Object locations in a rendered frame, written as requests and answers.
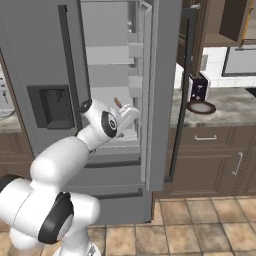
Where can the grey open fridge door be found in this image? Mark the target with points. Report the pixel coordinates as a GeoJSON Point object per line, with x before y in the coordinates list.
{"type": "Point", "coordinates": [165, 83]}

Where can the grey fridge door with dispenser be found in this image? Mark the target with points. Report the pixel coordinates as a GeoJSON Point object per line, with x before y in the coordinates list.
{"type": "Point", "coordinates": [36, 50]}

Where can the brown sausage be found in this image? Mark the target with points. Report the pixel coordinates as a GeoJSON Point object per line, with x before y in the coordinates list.
{"type": "Point", "coordinates": [117, 102]}

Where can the black hob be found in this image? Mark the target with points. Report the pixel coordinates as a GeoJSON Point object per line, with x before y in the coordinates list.
{"type": "Point", "coordinates": [251, 91]}

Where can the grey wall socket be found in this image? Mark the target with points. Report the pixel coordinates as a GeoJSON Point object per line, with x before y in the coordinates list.
{"type": "Point", "coordinates": [204, 62]}

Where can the grey fridge body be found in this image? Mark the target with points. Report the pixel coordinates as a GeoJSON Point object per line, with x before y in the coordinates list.
{"type": "Point", "coordinates": [106, 43]}

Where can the brown cupboard door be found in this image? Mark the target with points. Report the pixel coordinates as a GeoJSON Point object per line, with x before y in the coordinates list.
{"type": "Point", "coordinates": [210, 171]}

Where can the brown base cupboard run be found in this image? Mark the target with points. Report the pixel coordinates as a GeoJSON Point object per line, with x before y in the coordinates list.
{"type": "Point", "coordinates": [15, 150]}

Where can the brown wall cupboard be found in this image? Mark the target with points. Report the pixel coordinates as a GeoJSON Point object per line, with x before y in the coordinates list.
{"type": "Point", "coordinates": [220, 21]}

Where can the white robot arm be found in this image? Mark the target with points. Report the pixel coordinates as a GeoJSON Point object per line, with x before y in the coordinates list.
{"type": "Point", "coordinates": [50, 173]}

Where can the white framed wall appliance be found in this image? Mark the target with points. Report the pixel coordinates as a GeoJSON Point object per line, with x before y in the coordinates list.
{"type": "Point", "coordinates": [240, 61]}

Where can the brown drawer front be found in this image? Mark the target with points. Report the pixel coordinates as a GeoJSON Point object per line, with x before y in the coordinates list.
{"type": "Point", "coordinates": [206, 137]}

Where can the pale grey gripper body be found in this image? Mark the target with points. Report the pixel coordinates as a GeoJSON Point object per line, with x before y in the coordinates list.
{"type": "Point", "coordinates": [128, 115]}

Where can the tall grey fridge drawer front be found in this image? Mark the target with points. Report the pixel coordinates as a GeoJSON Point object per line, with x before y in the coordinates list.
{"type": "Point", "coordinates": [123, 210]}

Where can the dark brown round plate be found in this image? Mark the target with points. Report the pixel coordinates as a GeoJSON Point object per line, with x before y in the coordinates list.
{"type": "Point", "coordinates": [201, 107]}

